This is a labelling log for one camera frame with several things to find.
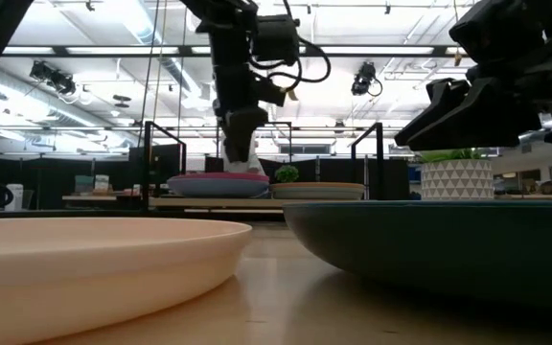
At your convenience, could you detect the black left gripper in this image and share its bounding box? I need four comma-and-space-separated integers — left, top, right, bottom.
208, 61, 288, 164

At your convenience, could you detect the pink plate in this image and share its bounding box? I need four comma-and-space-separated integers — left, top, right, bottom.
167, 172, 271, 186

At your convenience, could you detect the pale blue plate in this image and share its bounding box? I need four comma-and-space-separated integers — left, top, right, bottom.
168, 177, 271, 199

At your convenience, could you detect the grey plate with tan rim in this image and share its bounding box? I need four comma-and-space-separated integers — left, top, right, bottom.
269, 181, 367, 201

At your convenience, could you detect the dark teal plate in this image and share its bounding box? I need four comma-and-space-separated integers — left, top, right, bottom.
283, 199, 552, 315

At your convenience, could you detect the peach cream plate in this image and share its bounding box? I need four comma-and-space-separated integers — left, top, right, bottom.
0, 217, 254, 345

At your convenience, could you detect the small round green plant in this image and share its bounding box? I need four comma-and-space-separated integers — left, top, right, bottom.
274, 164, 300, 184

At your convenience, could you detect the succulent in white patterned pot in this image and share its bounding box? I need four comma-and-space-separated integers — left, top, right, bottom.
417, 148, 495, 201

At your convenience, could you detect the wooden workbench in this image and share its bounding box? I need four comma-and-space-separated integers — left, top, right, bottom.
494, 179, 552, 201

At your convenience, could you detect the black rig crossbar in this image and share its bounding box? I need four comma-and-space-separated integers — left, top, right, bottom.
0, 44, 464, 59

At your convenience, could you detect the light wooden table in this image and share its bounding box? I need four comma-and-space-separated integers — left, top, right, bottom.
61, 193, 144, 203

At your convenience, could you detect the teal box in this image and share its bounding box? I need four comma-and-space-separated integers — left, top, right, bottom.
74, 174, 96, 196

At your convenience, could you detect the white bin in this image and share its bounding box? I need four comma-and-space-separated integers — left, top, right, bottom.
5, 183, 25, 213

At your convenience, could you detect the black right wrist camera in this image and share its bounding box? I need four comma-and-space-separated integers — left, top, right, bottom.
449, 0, 545, 63

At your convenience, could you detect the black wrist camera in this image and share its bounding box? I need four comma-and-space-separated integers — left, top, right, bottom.
449, 0, 545, 63
255, 13, 302, 64

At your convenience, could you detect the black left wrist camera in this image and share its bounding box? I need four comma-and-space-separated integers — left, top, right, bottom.
255, 13, 302, 64

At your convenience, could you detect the black rig camera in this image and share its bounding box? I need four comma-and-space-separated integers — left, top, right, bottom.
351, 60, 384, 97
29, 60, 79, 97

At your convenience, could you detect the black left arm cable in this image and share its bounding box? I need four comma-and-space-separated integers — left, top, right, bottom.
249, 0, 333, 93

